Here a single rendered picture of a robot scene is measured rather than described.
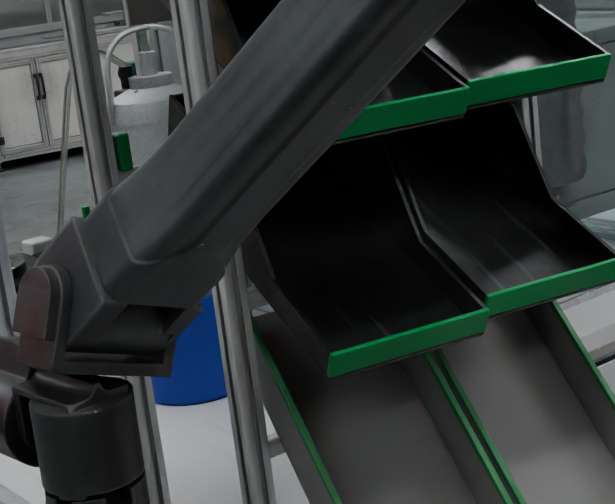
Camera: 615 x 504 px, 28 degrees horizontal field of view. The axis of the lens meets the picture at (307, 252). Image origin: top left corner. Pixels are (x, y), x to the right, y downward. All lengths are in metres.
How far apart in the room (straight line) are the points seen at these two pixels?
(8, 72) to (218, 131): 9.23
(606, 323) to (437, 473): 0.98
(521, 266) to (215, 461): 0.69
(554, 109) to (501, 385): 0.92
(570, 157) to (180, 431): 0.74
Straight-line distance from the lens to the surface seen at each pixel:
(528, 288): 0.96
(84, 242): 0.67
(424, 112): 0.86
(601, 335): 1.94
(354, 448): 0.99
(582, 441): 1.09
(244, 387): 0.94
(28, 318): 0.68
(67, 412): 0.68
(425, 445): 1.01
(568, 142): 1.97
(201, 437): 1.68
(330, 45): 0.56
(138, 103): 1.71
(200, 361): 1.77
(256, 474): 0.97
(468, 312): 0.93
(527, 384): 1.10
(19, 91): 9.86
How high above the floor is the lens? 1.48
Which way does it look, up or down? 14 degrees down
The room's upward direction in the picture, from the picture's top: 7 degrees counter-clockwise
